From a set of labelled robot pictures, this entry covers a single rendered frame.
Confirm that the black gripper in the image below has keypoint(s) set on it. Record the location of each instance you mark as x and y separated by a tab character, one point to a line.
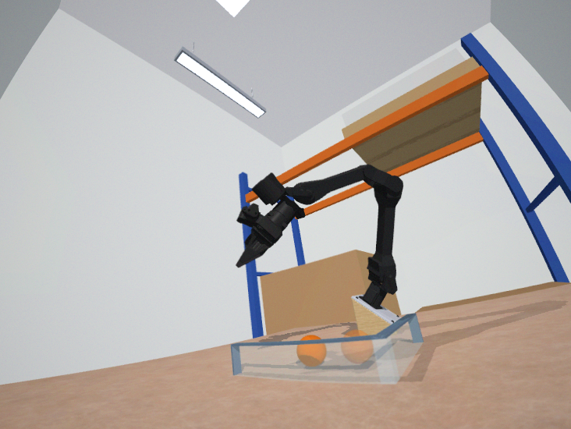
260	240

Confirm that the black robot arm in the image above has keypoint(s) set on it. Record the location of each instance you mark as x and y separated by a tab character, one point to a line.
387	192

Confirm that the clear low corner walls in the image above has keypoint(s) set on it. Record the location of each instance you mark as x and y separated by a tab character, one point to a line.
378	361

